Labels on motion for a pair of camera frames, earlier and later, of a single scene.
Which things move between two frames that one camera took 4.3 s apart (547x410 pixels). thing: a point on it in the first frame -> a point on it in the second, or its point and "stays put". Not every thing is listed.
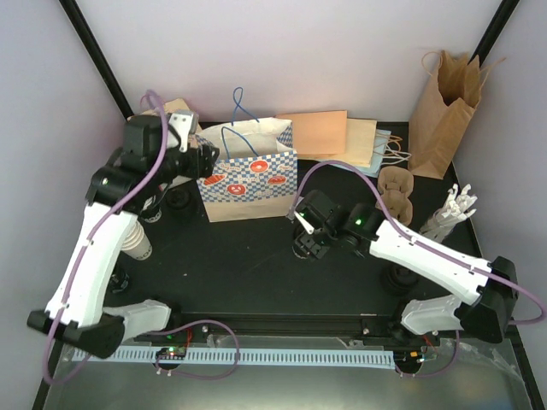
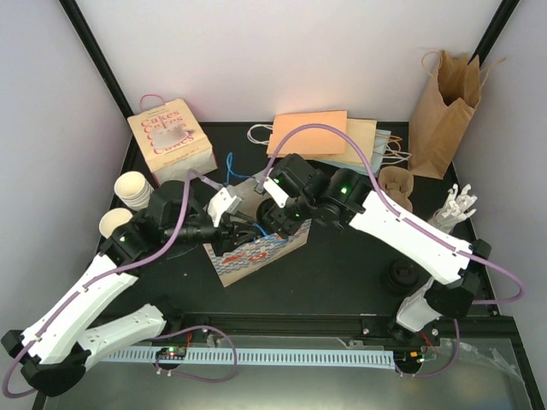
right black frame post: (497, 25) stays put
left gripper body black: (199, 167) -> (221, 244)
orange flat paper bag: (318, 134) stays put
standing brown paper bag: (444, 110) stays put
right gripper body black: (318, 249) -> (303, 205)
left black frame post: (97, 55) stays put
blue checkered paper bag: (255, 173) -> (255, 249)
